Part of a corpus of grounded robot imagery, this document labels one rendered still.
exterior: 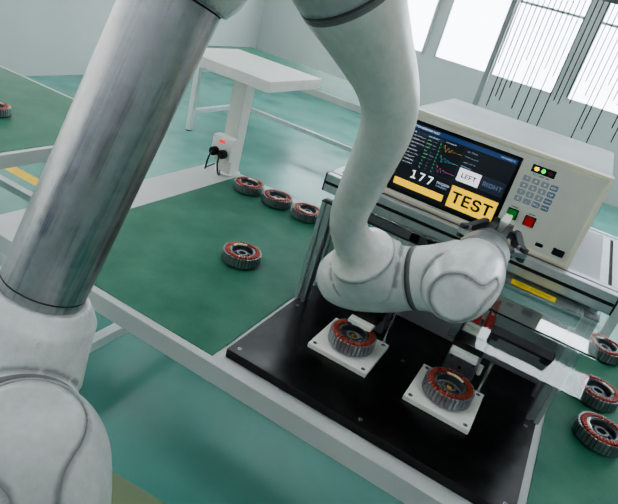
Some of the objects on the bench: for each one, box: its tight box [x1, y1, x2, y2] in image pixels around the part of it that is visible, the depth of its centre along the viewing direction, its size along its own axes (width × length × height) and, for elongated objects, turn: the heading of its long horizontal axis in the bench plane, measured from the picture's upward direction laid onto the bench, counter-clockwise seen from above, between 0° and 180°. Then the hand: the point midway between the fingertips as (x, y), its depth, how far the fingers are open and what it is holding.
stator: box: [328, 319, 377, 358], centre depth 130 cm, size 11×11×4 cm
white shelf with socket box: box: [198, 48, 322, 178], centre depth 197 cm, size 35×37×46 cm
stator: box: [422, 367, 475, 411], centre depth 122 cm, size 11×11×4 cm
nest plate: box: [402, 364, 484, 435], centre depth 123 cm, size 15×15×1 cm
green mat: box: [94, 177, 316, 356], centre depth 169 cm, size 94×61×1 cm, turn 125°
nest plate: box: [307, 318, 389, 378], centre depth 131 cm, size 15×15×1 cm
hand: (504, 224), depth 110 cm, fingers closed
